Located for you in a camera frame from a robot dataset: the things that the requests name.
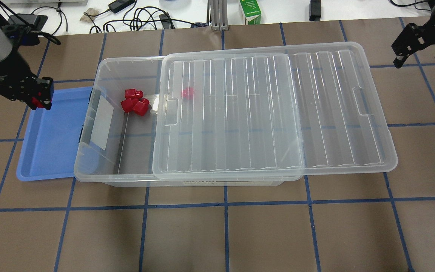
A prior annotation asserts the blue plastic tray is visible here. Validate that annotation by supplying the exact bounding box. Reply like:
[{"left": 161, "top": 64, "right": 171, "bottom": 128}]
[{"left": 16, "top": 87, "right": 92, "bottom": 181}]

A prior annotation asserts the green white carton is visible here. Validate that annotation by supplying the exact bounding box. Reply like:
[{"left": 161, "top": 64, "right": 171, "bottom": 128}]
[{"left": 238, "top": 0, "right": 262, "bottom": 25}]

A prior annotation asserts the clear plastic box lid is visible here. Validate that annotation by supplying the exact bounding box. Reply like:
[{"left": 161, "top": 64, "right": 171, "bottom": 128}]
[{"left": 152, "top": 42, "right": 398, "bottom": 182}]

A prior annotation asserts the clear plastic storage box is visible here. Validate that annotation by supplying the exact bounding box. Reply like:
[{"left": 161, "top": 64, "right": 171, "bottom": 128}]
[{"left": 74, "top": 53, "right": 304, "bottom": 187}]

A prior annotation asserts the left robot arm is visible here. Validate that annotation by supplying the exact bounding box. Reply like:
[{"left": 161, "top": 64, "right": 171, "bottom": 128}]
[{"left": 0, "top": 14, "right": 60, "bottom": 110}]

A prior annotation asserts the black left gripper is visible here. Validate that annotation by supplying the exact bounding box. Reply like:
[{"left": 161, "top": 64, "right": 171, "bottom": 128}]
[{"left": 0, "top": 76, "right": 55, "bottom": 111}]

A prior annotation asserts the black cable bundle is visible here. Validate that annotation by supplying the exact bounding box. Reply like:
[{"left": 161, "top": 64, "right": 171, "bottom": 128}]
[{"left": 85, "top": 6, "right": 207, "bottom": 34}]

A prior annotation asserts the black device on table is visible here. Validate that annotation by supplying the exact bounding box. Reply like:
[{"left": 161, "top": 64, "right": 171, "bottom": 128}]
[{"left": 309, "top": 0, "right": 322, "bottom": 21}]

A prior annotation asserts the black power adapter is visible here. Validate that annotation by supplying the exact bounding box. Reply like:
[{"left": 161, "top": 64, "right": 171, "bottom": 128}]
[{"left": 108, "top": 0, "right": 136, "bottom": 14}]

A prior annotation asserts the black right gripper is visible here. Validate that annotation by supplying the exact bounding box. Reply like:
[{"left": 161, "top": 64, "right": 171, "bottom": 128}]
[{"left": 391, "top": 15, "right": 435, "bottom": 69}]

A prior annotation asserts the aluminium frame post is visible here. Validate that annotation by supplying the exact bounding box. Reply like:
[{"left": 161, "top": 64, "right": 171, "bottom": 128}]
[{"left": 207, "top": 0, "right": 229, "bottom": 31}]

